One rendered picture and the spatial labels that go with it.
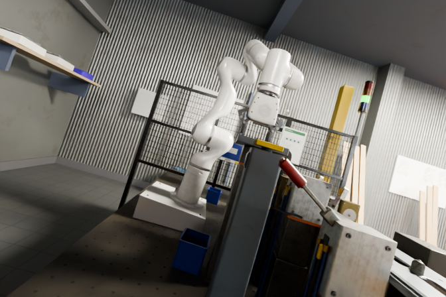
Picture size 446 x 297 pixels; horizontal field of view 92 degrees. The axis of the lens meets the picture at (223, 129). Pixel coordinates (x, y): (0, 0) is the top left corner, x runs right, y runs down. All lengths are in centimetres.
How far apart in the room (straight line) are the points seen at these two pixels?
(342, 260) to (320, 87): 417
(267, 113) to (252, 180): 34
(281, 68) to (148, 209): 81
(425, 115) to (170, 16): 520
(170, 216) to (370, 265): 80
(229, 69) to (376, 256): 97
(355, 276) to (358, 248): 4
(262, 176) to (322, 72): 419
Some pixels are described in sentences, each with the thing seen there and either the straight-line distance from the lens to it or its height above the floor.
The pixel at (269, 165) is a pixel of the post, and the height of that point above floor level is 111.
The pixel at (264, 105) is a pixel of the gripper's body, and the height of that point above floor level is 130.
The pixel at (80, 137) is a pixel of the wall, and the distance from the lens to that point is 442.
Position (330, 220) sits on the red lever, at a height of 106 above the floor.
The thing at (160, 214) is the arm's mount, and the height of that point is 74.
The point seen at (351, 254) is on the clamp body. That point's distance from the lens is 44.
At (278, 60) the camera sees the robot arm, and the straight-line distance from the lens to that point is 79.
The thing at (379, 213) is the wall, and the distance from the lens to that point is 520.
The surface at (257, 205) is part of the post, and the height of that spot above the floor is 103.
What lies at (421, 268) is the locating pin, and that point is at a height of 101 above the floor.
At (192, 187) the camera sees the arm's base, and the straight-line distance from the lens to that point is 113.
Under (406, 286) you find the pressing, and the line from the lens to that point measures 50.
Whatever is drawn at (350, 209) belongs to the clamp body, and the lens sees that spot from 118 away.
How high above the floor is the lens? 113
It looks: 4 degrees up
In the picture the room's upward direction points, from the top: 17 degrees clockwise
